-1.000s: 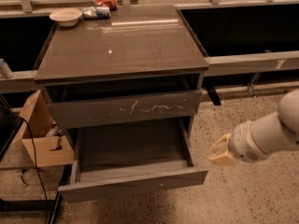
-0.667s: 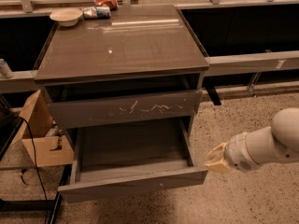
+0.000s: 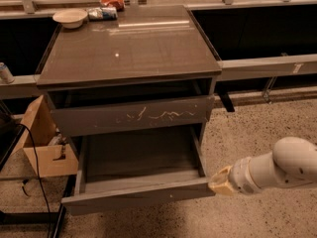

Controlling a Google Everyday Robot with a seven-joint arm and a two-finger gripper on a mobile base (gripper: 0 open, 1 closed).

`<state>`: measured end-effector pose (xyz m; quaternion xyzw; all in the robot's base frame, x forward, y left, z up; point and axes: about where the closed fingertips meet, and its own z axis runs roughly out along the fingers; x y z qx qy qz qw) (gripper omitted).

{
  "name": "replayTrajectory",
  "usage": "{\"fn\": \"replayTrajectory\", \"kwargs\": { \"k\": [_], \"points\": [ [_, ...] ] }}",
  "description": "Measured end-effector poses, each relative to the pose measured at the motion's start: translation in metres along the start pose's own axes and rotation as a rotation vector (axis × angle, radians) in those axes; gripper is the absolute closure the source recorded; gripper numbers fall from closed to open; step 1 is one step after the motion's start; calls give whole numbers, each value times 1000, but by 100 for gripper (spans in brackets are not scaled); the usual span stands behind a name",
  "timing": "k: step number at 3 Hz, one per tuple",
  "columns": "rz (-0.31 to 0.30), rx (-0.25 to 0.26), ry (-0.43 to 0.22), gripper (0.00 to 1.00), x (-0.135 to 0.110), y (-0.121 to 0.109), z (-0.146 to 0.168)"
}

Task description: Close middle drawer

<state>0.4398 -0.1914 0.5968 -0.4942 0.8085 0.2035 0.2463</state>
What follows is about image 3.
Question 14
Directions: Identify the scratched grey top drawer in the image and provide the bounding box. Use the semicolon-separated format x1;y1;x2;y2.
52;95;214;137

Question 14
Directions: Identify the brown cardboard box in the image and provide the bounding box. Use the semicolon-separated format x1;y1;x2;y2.
14;95;78;178

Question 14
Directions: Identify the white ceramic bowl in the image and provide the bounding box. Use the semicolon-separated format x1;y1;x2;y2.
53;8;87;29

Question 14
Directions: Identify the black cable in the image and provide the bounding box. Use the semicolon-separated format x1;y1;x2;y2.
16;122;53;238

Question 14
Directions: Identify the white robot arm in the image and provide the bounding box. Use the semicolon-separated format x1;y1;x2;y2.
208;137;317;195

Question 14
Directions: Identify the grey metal railing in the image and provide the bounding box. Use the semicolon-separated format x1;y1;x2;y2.
0;54;317;99

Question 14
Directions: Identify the red snack bag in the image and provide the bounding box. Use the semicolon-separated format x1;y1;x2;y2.
100;0;125;11

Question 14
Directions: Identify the white can on rail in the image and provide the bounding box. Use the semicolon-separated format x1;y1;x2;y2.
0;62;14;84

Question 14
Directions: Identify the grey drawer cabinet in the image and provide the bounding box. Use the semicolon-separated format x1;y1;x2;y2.
35;4;223;144

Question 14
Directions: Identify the black metal frame stand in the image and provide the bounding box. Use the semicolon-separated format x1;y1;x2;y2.
0;113;66;238

